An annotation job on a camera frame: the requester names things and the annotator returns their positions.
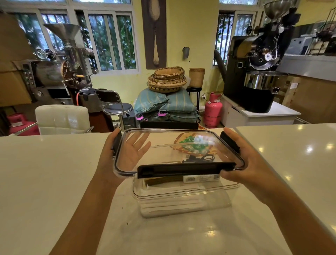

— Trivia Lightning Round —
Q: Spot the person's right hand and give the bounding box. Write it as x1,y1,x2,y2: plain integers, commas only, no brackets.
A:
220,127,282,206

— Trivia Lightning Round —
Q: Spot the person's left hand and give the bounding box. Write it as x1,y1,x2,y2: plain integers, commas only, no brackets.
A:
96,128,152,188

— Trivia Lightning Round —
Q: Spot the clear lid with black clasps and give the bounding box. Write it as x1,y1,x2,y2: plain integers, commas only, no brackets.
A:
112,121,246,179

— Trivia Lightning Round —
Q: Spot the person's right forearm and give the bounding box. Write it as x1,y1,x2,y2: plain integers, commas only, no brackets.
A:
265,181,336,255

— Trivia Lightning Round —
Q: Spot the person's left forearm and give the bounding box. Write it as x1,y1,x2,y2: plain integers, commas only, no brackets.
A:
49,171,119,255

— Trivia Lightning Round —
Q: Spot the chrome bar stool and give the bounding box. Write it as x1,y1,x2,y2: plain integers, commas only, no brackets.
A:
95,89,134,131

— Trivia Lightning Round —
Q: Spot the woven tray with green candies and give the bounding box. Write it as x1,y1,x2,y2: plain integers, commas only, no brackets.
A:
172,132,219,158

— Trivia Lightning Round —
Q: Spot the clear plastic storage container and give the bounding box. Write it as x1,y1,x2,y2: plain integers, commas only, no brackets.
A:
132,174,240,219

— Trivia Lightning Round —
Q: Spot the white padded chair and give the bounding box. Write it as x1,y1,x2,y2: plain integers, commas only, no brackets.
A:
11,104,95,136

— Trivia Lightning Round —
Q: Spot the pile of blue sacks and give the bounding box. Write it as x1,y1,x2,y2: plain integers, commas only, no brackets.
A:
134,88,201,123

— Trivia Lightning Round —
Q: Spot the white cabinet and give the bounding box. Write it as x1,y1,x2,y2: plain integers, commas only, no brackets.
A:
221,95,302,128

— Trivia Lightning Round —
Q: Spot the pink gas cylinder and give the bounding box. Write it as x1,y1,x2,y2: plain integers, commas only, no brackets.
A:
204,92,223,129
6,113,40,136

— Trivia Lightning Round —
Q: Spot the stack of woven flat baskets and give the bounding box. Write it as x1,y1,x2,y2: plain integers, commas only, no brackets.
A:
147,66,187,94

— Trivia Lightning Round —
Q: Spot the silver coffee roaster machine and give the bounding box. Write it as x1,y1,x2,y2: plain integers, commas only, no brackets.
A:
13,23,105,113

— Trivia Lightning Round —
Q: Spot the black round stand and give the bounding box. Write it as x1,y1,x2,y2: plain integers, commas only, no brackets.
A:
186,86,202,112

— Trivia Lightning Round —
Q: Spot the wide barred window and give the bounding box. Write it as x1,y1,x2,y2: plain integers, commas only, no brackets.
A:
5,8,140,75

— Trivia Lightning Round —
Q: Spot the tall woven basket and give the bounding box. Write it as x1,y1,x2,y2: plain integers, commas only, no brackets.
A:
189,68,206,88

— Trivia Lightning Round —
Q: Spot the brown cardboard box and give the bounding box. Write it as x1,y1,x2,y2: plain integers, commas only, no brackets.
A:
281,76,336,124

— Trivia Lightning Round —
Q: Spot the black coffee roaster machine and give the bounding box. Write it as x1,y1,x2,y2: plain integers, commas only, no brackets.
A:
214,0,302,114

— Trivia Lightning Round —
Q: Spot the brown cardboard panel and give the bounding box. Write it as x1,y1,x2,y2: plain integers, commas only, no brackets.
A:
0,12,36,108

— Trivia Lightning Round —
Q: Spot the narrow barred window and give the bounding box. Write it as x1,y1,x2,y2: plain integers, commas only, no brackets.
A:
213,10,261,67

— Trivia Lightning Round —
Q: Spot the black cable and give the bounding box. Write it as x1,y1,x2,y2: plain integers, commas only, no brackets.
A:
182,154,215,164

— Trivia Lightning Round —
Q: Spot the spoon wall picture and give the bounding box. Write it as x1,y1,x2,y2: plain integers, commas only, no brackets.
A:
141,0,167,70

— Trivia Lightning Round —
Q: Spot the black wire rack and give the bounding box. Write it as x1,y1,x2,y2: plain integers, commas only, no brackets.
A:
307,6,336,56

